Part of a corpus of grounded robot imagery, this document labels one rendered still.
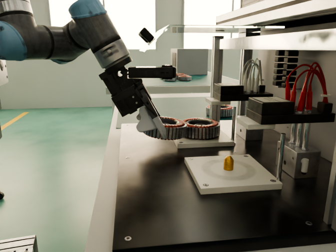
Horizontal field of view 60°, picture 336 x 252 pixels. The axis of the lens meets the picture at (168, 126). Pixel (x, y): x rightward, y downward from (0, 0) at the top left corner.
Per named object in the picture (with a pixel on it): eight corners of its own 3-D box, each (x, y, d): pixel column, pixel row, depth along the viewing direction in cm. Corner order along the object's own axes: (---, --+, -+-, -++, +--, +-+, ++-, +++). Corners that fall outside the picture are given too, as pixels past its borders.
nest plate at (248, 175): (200, 194, 50) (200, 188, 50) (184, 162, 65) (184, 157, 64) (282, 189, 52) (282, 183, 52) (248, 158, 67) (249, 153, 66)
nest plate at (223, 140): (177, 148, 74) (177, 144, 73) (169, 132, 88) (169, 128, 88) (234, 146, 76) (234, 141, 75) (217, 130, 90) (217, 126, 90)
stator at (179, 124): (142, 139, 68) (143, 123, 67) (141, 127, 79) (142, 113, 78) (188, 142, 70) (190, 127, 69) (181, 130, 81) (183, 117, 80)
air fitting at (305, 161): (302, 175, 55) (304, 160, 54) (299, 172, 56) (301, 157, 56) (308, 174, 55) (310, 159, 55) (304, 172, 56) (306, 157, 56)
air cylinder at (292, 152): (293, 178, 57) (296, 152, 55) (274, 164, 64) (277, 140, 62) (317, 177, 57) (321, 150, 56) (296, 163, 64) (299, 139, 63)
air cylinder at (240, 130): (245, 140, 80) (246, 121, 78) (235, 133, 87) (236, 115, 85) (262, 140, 80) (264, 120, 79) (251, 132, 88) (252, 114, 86)
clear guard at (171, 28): (143, 52, 64) (143, 24, 63) (139, 51, 87) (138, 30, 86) (282, 52, 69) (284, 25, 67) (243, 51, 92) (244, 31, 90)
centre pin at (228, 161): (225, 171, 57) (225, 158, 56) (222, 167, 59) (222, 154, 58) (234, 170, 57) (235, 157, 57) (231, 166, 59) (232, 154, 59)
